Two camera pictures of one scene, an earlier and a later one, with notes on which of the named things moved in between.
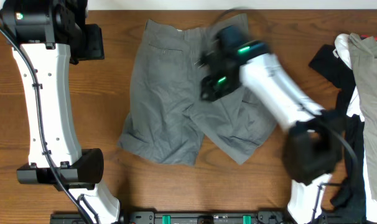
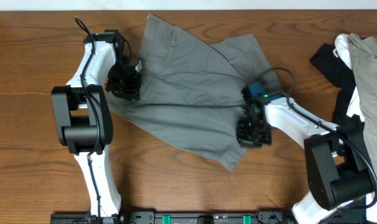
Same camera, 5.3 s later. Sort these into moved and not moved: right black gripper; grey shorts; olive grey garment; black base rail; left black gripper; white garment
Moved: grey shorts; left black gripper; right black gripper
Not moved: olive grey garment; black base rail; white garment
